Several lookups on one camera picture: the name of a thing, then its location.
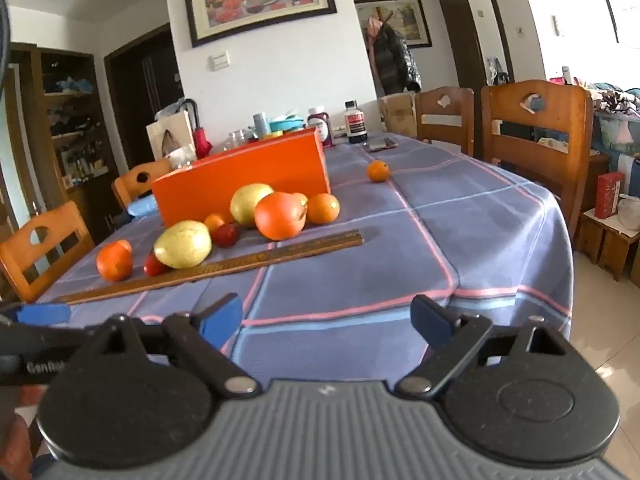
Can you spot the small wooden stool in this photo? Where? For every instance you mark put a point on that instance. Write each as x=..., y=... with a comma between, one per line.
x=590, y=235
x=620, y=255

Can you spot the white jar yellow lid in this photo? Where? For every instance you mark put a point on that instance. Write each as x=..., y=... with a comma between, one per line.
x=273, y=134

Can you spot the white paper bag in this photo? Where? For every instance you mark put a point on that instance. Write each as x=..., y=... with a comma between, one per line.
x=170, y=140

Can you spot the white light switch plate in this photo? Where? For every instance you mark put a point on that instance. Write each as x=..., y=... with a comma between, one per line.
x=219, y=61

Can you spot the dark door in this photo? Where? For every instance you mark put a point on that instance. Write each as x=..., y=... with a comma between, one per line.
x=145, y=100

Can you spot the white plastic bag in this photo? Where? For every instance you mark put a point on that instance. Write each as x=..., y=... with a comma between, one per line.
x=630, y=212

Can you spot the red gift box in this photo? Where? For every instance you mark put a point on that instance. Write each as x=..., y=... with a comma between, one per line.
x=610, y=195

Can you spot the hanging dark bag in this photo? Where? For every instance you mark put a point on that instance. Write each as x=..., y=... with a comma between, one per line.
x=498, y=75

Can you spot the red tomato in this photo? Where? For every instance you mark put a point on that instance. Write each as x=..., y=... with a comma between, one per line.
x=155, y=265
x=226, y=236

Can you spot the brown cardboard box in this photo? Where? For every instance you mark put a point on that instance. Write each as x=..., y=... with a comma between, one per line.
x=397, y=115

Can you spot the red umbrella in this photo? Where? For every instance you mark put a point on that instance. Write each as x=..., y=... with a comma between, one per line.
x=202, y=140

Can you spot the pile of household clutter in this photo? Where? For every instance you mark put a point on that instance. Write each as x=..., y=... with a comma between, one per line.
x=617, y=125

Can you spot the orange cardboard box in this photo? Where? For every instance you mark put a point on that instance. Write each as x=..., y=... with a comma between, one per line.
x=240, y=175

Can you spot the yellow pear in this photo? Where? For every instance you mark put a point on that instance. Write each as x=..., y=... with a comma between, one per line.
x=250, y=204
x=183, y=244

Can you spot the wooden chair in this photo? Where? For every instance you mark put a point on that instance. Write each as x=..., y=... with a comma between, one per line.
x=50, y=240
x=130, y=180
x=445, y=110
x=535, y=130

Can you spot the blue plaid tablecloth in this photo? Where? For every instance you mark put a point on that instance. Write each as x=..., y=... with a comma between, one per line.
x=475, y=240

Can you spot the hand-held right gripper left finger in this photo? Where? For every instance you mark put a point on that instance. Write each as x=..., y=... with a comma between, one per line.
x=220, y=320

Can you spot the smartphone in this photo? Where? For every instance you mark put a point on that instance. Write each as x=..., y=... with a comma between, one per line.
x=381, y=145

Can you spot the long wooden ruler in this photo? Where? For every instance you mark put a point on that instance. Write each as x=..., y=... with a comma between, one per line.
x=280, y=252

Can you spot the grey tall tumbler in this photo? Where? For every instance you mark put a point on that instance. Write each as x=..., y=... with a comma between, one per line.
x=261, y=125

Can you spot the dark door frame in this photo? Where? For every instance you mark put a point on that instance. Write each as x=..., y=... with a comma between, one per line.
x=450, y=20

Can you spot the dark wooden shelf cabinet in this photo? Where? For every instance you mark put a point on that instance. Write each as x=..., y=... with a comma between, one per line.
x=70, y=130

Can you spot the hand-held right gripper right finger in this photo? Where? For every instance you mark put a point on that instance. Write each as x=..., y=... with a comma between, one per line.
x=429, y=321

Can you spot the large reddish orange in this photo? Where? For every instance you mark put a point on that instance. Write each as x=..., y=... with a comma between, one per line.
x=280, y=216

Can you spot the purple supplement bottle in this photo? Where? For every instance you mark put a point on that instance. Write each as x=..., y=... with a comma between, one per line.
x=320, y=127

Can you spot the hanging coats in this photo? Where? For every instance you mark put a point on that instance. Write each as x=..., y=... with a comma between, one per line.
x=392, y=60

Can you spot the glass jar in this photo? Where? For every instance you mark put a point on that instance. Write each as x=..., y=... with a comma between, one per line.
x=237, y=140

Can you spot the teal bowl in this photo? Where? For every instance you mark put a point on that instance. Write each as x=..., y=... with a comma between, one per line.
x=287, y=125

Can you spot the framed landscape painting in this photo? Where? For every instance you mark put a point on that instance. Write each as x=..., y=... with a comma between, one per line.
x=395, y=20

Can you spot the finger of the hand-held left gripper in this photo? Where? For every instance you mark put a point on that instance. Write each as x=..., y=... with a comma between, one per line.
x=42, y=314

